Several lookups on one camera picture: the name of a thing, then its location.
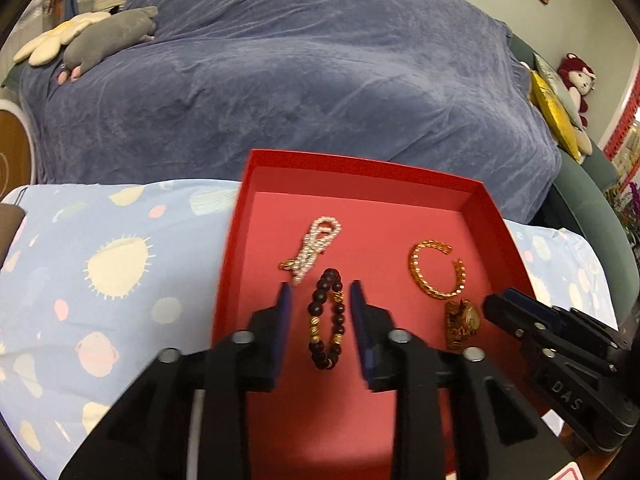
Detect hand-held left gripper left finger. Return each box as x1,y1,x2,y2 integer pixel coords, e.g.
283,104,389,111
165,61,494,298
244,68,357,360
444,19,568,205
59,282,293,480

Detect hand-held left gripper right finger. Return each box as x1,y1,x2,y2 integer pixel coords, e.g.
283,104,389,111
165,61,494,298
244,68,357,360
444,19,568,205
349,280,572,480

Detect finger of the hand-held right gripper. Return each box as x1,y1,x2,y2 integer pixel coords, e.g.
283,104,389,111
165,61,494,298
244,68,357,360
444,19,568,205
482,288,618,376

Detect dark wooden bead bracelet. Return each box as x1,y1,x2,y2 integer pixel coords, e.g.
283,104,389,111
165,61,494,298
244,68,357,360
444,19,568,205
306,268,348,371

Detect gold wristwatch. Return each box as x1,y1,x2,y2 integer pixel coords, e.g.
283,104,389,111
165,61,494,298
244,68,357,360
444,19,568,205
444,298,483,351

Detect white pearl necklace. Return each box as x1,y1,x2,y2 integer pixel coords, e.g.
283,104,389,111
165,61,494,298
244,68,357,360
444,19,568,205
279,216,343,287

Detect red cardboard box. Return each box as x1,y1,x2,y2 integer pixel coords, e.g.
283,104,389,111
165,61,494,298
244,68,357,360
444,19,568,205
211,149,571,480

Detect gold chain bracelet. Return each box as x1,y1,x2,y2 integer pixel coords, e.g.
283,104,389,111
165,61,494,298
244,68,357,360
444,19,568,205
409,240,468,302

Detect teal sofa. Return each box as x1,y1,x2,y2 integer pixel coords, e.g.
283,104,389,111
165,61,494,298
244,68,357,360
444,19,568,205
507,32,636,256

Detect light blue printed sheet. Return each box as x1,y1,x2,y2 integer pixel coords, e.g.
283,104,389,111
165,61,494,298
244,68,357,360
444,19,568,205
0,180,621,480

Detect yellow cushion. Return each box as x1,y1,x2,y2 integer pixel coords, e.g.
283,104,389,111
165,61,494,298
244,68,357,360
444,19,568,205
529,71,585,164

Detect grey patterned cushion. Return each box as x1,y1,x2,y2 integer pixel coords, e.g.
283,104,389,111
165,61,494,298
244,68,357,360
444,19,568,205
533,52,586,131

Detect blue plush blanket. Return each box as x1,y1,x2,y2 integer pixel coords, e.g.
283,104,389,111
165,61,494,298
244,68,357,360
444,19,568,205
20,0,563,226

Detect red and white plush doll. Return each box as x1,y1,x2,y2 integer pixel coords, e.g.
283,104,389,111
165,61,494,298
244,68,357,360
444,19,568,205
557,52,598,114

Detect round wooden stool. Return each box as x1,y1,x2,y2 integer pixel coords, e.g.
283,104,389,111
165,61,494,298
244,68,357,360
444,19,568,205
0,100,37,201

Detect grey plush toy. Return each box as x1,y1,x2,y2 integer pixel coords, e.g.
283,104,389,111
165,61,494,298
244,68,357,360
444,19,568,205
57,6,159,85

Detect cream flower-shaped pillow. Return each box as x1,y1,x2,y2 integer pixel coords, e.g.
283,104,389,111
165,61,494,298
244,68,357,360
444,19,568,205
13,11,112,67

